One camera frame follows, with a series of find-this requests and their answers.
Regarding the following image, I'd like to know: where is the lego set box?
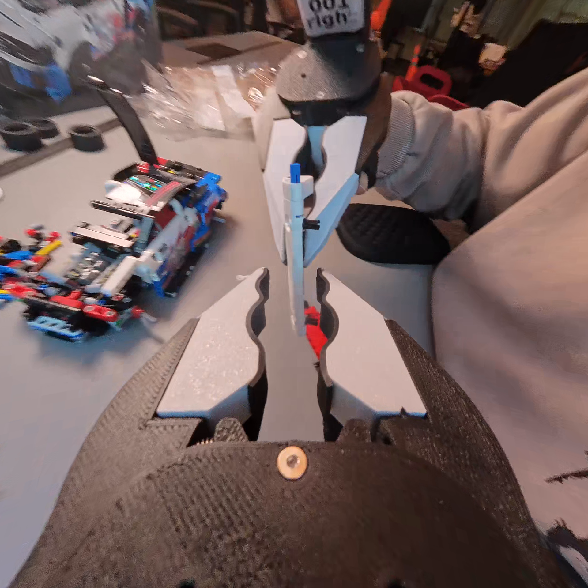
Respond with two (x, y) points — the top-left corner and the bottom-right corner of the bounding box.
(0, 0), (161, 108)

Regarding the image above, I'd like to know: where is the blue white lego race car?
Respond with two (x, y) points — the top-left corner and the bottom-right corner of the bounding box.
(0, 78), (228, 343)

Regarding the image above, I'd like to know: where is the pile of clear plastic bags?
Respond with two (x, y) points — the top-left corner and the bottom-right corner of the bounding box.
(140, 62), (281, 141)

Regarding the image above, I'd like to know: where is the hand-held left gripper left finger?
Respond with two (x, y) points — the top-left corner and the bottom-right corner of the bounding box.
(156, 267), (269, 428)

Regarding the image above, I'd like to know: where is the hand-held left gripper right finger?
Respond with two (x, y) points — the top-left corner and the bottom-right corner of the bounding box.
(316, 269), (428, 430)

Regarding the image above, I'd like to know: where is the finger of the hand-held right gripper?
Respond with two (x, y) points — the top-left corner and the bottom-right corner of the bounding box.
(262, 119), (308, 266)
(303, 115), (368, 268)

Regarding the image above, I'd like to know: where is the person's right forearm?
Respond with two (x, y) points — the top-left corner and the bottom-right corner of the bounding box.
(374, 69), (588, 221)

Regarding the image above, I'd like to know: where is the white red lego assembly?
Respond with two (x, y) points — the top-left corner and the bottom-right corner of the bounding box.
(281, 163), (332, 359)

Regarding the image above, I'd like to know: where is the person's right hand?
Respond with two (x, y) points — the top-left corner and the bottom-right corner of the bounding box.
(356, 85), (392, 194)

